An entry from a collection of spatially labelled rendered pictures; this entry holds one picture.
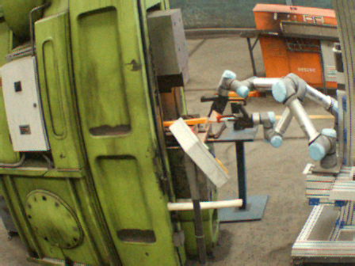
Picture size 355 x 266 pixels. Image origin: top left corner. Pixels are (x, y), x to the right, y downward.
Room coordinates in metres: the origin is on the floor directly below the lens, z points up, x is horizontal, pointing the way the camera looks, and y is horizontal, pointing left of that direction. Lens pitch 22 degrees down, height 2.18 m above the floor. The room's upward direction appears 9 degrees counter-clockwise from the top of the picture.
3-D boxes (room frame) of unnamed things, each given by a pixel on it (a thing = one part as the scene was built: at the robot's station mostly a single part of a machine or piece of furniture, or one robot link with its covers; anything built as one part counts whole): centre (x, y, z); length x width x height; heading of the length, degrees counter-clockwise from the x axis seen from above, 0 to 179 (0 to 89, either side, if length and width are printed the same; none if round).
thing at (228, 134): (3.56, -0.43, 0.71); 0.40 x 0.30 x 0.02; 161
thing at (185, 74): (3.10, 0.10, 1.32); 0.42 x 0.20 x 0.10; 76
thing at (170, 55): (3.14, 0.09, 1.56); 0.42 x 0.39 x 0.40; 76
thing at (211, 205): (2.69, -0.10, 0.62); 0.44 x 0.05 x 0.05; 76
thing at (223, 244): (3.04, -0.15, 0.01); 0.58 x 0.39 x 0.01; 166
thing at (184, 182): (3.16, 0.10, 0.69); 0.56 x 0.38 x 0.45; 76
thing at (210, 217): (3.16, 0.10, 0.23); 0.55 x 0.37 x 0.47; 76
